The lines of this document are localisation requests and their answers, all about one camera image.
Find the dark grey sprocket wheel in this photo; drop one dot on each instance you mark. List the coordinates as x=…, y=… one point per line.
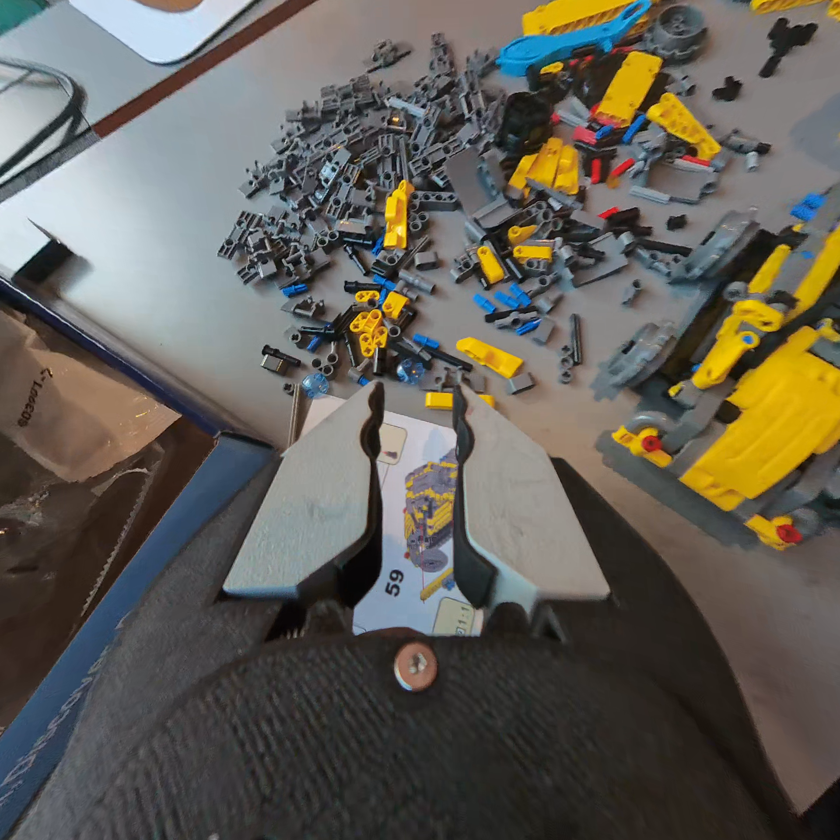
x=679, y=26

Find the pile of grey track links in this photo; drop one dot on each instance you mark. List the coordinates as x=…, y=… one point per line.
x=341, y=164

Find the yellow stacked beam frame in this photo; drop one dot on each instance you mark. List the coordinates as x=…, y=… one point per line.
x=571, y=13

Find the small black box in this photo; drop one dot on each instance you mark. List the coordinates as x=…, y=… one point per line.
x=46, y=262

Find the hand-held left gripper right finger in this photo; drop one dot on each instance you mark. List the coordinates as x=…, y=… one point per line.
x=525, y=525

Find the black connector cluster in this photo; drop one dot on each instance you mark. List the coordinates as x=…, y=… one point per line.
x=787, y=39

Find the pile of mixed coloured pieces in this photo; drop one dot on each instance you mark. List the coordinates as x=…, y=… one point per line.
x=525, y=262

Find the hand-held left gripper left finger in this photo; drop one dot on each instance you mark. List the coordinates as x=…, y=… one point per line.
x=308, y=518

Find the instruction booklet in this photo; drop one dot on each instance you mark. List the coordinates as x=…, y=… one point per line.
x=420, y=472

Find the grey pin connector piece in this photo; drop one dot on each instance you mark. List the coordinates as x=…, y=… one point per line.
x=741, y=143

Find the black wheel rim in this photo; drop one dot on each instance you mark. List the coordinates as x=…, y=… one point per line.
x=525, y=121

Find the thick yellow rounded beam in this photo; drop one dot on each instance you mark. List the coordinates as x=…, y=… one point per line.
x=438, y=400

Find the yellow beam assembly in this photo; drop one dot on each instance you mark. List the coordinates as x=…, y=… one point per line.
x=787, y=5

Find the blue brick separator tool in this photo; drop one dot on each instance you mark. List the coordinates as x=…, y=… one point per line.
x=544, y=46

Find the yellow toy vehicle model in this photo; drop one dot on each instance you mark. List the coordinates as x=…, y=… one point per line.
x=774, y=407

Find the grey curved panel piece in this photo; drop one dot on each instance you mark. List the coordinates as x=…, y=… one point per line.
x=476, y=184

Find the black angled connector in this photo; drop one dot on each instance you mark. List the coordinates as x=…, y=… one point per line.
x=727, y=88

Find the dark blue kit box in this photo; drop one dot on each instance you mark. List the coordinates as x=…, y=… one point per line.
x=65, y=709

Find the clear blue round dish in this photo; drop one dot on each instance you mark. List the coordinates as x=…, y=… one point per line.
x=411, y=371
x=316, y=386

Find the clear plastic bag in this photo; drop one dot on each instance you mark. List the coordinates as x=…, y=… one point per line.
x=65, y=407

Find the yellow rectangular panel piece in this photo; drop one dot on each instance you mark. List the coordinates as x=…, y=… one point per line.
x=627, y=88

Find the grey desk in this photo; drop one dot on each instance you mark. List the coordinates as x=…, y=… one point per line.
x=164, y=229

